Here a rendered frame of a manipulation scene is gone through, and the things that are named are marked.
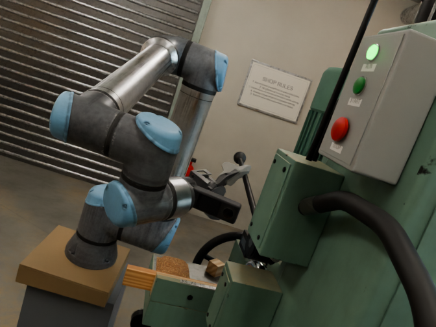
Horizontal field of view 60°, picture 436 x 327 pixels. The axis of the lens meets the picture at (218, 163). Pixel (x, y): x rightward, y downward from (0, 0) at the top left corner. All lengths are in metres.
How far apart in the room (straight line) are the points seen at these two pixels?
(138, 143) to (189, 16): 3.22
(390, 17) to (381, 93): 3.78
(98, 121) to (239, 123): 3.20
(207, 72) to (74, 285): 0.82
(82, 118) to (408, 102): 0.51
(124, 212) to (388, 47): 0.49
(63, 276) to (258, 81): 2.89
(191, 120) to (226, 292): 0.68
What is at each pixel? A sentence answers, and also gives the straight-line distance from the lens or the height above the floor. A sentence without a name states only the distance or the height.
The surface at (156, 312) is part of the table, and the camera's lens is 0.86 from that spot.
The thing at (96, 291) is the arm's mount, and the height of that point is 0.60.
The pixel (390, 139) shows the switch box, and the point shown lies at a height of 1.37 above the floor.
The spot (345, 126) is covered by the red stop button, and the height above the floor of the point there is 1.37.
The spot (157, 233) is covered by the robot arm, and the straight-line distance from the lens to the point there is 1.34.
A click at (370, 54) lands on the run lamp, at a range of 0.48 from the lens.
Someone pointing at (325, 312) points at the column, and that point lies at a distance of 0.54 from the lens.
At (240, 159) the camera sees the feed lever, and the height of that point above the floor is 1.20.
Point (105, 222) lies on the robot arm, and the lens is 1.37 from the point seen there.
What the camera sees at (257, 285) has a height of 1.08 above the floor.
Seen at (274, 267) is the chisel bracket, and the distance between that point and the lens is 0.90.
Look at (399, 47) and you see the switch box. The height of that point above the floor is 1.46.
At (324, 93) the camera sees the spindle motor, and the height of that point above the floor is 1.42.
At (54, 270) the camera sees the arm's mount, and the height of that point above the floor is 0.62.
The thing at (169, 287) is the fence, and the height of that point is 0.94.
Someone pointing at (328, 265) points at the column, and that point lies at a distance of 0.55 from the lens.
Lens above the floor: 1.36
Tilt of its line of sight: 11 degrees down
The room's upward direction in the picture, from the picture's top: 19 degrees clockwise
